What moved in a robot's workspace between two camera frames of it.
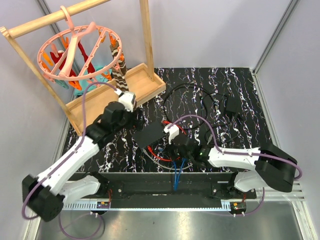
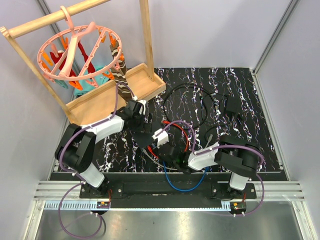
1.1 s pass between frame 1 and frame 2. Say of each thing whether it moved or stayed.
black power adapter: stayed
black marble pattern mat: stayed
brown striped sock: stayed
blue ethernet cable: moved
